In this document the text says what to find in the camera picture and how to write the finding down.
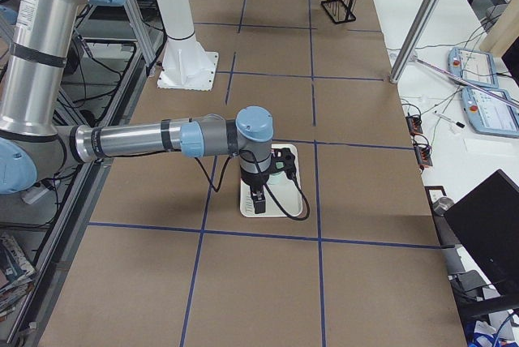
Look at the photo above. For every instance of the teach pendant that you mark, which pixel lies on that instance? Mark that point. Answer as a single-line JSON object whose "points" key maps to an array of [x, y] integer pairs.
{"points": [[489, 116], [474, 66]]}

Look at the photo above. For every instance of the orange connector block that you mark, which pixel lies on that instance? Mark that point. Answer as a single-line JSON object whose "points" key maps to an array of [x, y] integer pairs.
{"points": [[421, 145]]}

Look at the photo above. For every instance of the pale yellow bear tray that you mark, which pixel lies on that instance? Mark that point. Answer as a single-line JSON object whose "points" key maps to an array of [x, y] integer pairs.
{"points": [[285, 192]]}

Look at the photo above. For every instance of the black wire cup rack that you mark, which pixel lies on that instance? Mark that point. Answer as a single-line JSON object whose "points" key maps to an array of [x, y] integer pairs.
{"points": [[340, 11]]}

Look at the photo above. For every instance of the near teach pendant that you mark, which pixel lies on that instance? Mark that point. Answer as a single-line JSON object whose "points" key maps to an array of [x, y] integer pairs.
{"points": [[489, 116]]}

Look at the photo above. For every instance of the black monitor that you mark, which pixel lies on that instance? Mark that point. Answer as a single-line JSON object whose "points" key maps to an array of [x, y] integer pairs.
{"points": [[485, 221]]}

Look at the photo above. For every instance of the aluminium frame post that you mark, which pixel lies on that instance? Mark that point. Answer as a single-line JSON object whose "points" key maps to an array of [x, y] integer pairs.
{"points": [[414, 34]]}

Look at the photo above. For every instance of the pale green cup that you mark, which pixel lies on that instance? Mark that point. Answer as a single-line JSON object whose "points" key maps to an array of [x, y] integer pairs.
{"points": [[275, 178]]}

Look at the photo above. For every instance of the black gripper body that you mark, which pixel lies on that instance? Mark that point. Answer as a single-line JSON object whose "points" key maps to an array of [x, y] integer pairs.
{"points": [[253, 182]]}

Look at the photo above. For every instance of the litter grabber tool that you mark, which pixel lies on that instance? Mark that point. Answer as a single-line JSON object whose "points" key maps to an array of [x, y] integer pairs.
{"points": [[460, 80]]}

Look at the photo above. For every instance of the far teach pendant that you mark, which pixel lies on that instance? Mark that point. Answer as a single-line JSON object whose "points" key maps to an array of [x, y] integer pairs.
{"points": [[474, 66]]}

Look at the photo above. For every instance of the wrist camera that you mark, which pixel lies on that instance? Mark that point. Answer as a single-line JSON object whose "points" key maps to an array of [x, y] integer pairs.
{"points": [[283, 161]]}

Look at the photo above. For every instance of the black marker pen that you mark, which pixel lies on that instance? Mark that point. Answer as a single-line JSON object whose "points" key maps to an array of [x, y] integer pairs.
{"points": [[449, 120]]}

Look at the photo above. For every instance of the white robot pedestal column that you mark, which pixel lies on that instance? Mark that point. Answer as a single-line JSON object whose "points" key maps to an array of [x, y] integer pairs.
{"points": [[186, 64]]}

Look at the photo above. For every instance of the metal cup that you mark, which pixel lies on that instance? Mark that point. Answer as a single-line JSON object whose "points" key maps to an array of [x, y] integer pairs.
{"points": [[441, 205]]}

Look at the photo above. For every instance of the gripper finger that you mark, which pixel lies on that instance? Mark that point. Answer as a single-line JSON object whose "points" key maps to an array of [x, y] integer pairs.
{"points": [[259, 202]]}

